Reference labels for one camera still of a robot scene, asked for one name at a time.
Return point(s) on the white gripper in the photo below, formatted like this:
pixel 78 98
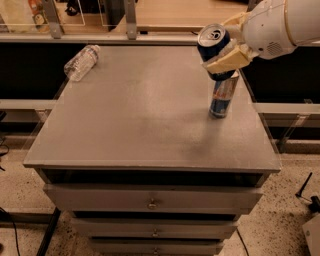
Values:
pixel 266 30

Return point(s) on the blue pepsi can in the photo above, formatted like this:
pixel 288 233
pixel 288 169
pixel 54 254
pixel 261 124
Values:
pixel 211 40

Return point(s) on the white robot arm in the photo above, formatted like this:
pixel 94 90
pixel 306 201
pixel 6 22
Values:
pixel 303 17

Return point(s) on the red bull can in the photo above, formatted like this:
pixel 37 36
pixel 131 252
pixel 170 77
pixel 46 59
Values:
pixel 222 95

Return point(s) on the wooden background table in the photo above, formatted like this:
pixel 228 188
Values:
pixel 186 12

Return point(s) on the clear plastic water bottle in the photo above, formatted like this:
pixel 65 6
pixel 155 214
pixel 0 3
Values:
pixel 76 68

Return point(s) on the grey drawer cabinet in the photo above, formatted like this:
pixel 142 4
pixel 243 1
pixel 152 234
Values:
pixel 137 127

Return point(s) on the top drawer knob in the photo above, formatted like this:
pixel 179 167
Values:
pixel 152 205

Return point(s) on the grey box on floor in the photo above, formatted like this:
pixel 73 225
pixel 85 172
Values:
pixel 311 231

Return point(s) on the middle drawer knob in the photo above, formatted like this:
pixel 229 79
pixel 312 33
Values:
pixel 155 233

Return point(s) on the middle metal rail post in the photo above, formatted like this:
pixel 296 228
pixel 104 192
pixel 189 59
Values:
pixel 130 15

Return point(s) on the left metal rail post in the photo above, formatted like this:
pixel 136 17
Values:
pixel 53 19

